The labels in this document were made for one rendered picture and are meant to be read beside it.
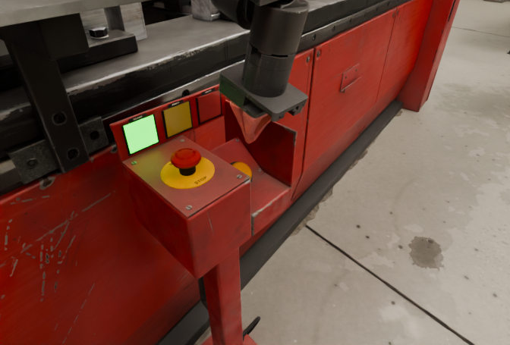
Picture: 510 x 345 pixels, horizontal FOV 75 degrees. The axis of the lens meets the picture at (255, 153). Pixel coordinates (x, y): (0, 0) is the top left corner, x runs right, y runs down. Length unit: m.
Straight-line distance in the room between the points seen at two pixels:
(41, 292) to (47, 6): 0.44
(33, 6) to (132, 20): 0.36
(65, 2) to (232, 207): 0.28
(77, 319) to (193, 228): 0.38
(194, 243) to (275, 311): 0.82
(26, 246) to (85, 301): 0.18
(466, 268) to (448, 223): 0.23
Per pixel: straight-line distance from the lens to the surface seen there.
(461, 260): 1.55
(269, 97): 0.40
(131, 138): 0.49
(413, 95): 2.51
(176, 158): 0.43
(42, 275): 0.62
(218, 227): 0.44
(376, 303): 1.30
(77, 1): 0.35
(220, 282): 0.64
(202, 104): 0.54
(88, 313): 0.74
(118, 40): 0.61
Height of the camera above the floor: 1.05
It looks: 35 degrees down
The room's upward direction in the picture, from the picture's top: straight up
